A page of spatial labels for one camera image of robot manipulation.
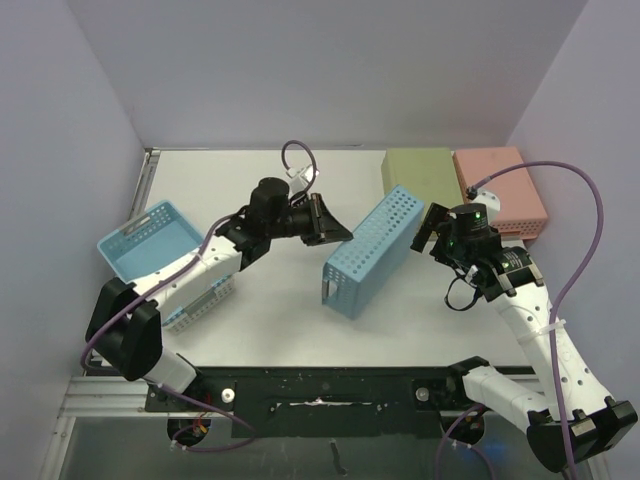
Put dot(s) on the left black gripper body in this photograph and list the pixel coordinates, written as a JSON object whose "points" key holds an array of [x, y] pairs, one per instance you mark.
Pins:
{"points": [[295, 221]]}

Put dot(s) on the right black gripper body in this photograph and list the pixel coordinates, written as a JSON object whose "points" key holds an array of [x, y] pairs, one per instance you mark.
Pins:
{"points": [[430, 228]]}

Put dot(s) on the yellow-green perforated basket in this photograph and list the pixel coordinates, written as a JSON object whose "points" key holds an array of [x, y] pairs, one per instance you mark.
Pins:
{"points": [[427, 173]]}

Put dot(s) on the large blue perforated basket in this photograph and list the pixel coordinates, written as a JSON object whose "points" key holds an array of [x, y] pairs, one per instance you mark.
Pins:
{"points": [[358, 269]]}

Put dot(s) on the pink perforated basket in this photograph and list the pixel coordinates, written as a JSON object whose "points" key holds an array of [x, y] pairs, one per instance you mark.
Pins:
{"points": [[522, 211]]}

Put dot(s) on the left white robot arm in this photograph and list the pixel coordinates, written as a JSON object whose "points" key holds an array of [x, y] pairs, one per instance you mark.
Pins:
{"points": [[126, 325]]}

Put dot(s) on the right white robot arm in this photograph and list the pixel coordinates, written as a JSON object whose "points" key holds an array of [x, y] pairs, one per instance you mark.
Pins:
{"points": [[574, 417]]}

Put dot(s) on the small blue perforated basket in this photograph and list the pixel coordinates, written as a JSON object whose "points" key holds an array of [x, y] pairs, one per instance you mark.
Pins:
{"points": [[150, 241]]}

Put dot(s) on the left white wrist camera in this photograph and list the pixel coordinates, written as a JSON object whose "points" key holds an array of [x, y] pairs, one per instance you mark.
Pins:
{"points": [[300, 179]]}

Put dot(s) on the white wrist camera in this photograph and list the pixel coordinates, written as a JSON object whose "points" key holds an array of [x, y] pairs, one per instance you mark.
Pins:
{"points": [[300, 179], [487, 198]]}

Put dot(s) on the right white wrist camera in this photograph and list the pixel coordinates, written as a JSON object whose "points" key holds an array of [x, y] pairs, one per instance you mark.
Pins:
{"points": [[487, 198]]}

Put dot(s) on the black table front rail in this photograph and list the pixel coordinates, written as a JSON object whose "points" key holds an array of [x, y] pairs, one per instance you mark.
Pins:
{"points": [[315, 402]]}

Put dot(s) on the aluminium frame rail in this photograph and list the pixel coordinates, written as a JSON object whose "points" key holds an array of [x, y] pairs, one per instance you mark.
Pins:
{"points": [[90, 397]]}

